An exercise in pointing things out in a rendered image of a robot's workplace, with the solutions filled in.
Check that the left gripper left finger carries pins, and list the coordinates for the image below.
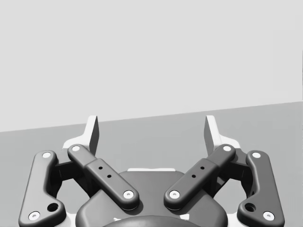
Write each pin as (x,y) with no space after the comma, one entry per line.
(104,173)

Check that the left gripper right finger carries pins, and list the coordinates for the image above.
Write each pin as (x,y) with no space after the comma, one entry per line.
(198,173)

